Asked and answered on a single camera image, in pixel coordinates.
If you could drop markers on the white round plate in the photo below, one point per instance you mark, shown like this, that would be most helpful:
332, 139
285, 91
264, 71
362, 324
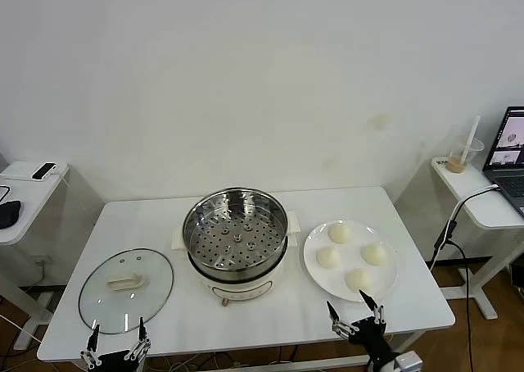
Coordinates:
327, 282

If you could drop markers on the steel steamer pot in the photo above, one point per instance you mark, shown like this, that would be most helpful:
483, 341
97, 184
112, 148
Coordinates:
245, 290

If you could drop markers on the white table leg frame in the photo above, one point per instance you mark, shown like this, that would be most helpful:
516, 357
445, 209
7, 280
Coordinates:
327, 361

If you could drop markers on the white drinking straw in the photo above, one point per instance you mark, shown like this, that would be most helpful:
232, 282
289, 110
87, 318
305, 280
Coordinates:
472, 132

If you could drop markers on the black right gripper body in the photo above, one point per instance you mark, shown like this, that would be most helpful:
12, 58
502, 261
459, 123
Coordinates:
374, 341

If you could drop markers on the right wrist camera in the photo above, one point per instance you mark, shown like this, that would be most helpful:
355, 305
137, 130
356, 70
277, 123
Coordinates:
409, 363

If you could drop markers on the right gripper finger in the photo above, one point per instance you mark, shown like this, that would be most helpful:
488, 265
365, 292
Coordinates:
378, 314
341, 327

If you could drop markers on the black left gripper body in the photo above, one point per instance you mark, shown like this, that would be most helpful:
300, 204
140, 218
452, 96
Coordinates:
118, 364

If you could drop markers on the white steamed baozi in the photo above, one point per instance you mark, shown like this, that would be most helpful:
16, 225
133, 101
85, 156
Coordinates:
358, 279
340, 232
374, 253
328, 257

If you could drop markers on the black and white phone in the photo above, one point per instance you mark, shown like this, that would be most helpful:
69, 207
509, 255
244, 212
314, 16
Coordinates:
43, 171

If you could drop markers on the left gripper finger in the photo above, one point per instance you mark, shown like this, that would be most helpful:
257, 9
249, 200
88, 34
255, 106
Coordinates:
93, 353
141, 343

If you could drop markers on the open laptop computer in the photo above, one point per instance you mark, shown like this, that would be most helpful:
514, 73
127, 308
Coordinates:
507, 175

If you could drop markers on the clear plastic drink cup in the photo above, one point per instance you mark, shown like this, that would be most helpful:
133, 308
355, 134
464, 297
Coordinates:
457, 163

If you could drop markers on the white wall socket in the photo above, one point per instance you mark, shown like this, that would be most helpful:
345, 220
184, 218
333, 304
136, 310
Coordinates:
43, 261

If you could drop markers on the black computer mouse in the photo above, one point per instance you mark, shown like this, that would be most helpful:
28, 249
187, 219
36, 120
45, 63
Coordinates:
8, 214

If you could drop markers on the stainless steel steamer basket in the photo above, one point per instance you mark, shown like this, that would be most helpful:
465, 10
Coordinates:
229, 208

